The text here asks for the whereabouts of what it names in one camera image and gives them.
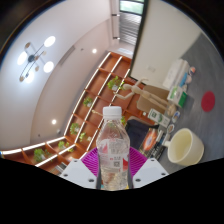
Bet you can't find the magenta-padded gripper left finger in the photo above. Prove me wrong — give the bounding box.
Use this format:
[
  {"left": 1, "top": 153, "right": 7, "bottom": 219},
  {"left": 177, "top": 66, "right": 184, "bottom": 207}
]
[{"left": 59, "top": 147, "right": 101, "bottom": 190}]

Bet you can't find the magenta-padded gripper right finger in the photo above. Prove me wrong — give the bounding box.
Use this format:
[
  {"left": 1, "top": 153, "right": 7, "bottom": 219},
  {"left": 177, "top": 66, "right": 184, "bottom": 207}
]
[{"left": 128, "top": 147, "right": 169, "bottom": 190}]

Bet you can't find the clear plastic water bottle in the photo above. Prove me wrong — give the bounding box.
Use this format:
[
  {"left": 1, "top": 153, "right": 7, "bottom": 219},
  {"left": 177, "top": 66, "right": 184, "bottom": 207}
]
[{"left": 95, "top": 105, "right": 131, "bottom": 192}]

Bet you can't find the stack of dark books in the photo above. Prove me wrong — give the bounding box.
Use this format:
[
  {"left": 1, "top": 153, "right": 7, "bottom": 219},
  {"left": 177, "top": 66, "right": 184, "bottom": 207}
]
[{"left": 138, "top": 126, "right": 171, "bottom": 161}]

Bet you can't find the chair with dark jacket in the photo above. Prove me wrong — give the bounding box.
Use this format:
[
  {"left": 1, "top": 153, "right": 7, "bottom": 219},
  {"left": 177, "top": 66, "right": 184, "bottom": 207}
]
[{"left": 124, "top": 118, "right": 153, "bottom": 151}]

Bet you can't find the cream plastic mug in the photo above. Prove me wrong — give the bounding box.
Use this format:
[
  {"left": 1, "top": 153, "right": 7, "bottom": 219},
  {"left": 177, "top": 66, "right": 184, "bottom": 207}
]
[{"left": 164, "top": 128, "right": 205, "bottom": 167}]

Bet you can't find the green and white carton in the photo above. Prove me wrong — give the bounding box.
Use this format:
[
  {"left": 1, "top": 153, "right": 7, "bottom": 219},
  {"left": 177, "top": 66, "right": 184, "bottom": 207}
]
[{"left": 147, "top": 108, "right": 172, "bottom": 128}]

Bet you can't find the wooden artist mannequin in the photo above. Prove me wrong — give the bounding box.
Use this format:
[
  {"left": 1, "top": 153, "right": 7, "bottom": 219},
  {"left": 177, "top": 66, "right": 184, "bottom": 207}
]
[{"left": 114, "top": 77, "right": 178, "bottom": 116}]

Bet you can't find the small green white box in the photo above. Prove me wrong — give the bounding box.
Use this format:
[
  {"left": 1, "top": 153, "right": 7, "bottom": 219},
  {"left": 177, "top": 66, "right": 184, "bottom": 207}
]
[{"left": 166, "top": 86, "right": 189, "bottom": 108}]

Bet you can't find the orange wooden shelf unit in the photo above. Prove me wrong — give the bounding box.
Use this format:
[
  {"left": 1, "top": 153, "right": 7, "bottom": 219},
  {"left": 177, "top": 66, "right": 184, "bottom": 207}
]
[{"left": 0, "top": 51, "right": 158, "bottom": 176}]

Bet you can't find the flat round red coaster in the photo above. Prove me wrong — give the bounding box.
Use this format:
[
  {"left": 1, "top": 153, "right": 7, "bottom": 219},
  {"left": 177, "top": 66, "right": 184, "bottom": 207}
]
[{"left": 200, "top": 90, "right": 217, "bottom": 113}]

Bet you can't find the stack of white boxes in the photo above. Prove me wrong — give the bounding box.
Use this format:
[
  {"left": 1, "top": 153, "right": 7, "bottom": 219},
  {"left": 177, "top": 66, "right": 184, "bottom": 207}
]
[{"left": 162, "top": 58, "right": 191, "bottom": 89}]

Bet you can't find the ceiling air vent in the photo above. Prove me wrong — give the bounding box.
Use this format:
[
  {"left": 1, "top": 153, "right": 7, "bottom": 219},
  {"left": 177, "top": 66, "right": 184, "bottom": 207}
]
[{"left": 58, "top": 44, "right": 77, "bottom": 67}]

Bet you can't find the branched globe ceiling lamp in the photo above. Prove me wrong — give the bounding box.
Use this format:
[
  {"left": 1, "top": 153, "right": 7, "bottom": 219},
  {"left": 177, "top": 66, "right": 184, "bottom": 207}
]
[{"left": 16, "top": 35, "right": 57, "bottom": 84}]

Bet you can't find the grey window curtain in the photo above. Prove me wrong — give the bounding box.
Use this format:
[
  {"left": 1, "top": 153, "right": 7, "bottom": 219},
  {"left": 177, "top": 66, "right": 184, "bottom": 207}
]
[{"left": 118, "top": 11, "right": 144, "bottom": 46}]

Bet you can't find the black framed window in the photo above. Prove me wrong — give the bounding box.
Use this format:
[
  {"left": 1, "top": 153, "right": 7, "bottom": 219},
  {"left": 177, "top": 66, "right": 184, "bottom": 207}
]
[{"left": 119, "top": 0, "right": 146, "bottom": 16}]

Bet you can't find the black ceiling track rail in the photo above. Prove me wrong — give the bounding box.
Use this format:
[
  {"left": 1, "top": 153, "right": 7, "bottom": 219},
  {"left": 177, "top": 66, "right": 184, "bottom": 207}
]
[{"left": 110, "top": 12, "right": 122, "bottom": 41}]

